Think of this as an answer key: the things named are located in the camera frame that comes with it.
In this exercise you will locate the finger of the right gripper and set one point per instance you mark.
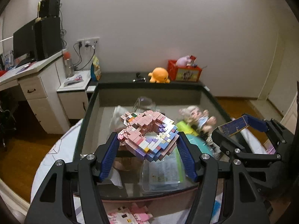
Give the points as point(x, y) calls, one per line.
point(226, 143)
point(261, 123)

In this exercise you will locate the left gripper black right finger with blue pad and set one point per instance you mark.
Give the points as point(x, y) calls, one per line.
point(241, 202)

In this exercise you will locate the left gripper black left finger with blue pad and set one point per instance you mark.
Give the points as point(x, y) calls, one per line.
point(53, 202)

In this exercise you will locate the dark blue small card box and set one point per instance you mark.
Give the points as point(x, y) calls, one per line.
point(235, 126)

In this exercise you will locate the small blonde doll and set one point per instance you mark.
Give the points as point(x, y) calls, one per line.
point(200, 121)

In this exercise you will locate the yellow highlighter marker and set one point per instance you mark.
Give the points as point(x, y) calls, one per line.
point(187, 129)

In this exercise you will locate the clear plastic labelled box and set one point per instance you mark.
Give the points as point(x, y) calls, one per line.
point(163, 176)

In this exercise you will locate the pink block donut model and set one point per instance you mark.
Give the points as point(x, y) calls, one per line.
point(149, 135)

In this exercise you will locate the clear glass bottle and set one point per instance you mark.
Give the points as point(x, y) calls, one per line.
point(143, 104)

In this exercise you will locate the teal oval case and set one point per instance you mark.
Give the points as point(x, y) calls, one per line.
point(201, 144)

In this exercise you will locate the pink box black rim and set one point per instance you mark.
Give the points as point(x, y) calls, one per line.
point(96, 131)

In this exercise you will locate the white pink block cat figure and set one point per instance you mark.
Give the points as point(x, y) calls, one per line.
point(129, 215)

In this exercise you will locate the red toy crate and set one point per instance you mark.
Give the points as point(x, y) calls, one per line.
point(183, 74)

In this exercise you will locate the pink plush toy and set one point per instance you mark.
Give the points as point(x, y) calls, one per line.
point(186, 61)

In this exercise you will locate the white bedside cabinet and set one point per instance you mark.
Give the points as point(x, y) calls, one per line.
point(75, 94)

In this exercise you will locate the orange plush octopus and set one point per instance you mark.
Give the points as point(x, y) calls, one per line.
point(159, 75)

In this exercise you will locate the white desk with drawers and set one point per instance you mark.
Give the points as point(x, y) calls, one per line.
point(39, 83)

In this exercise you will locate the blue yellow snack bag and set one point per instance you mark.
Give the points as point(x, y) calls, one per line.
point(95, 69)

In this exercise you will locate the bottle with orange cap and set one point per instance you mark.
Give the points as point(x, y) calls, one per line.
point(68, 65)

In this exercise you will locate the black computer monitor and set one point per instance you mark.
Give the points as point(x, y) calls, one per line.
point(23, 40)

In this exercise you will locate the white wall power outlet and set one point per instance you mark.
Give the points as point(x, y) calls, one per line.
point(88, 42)

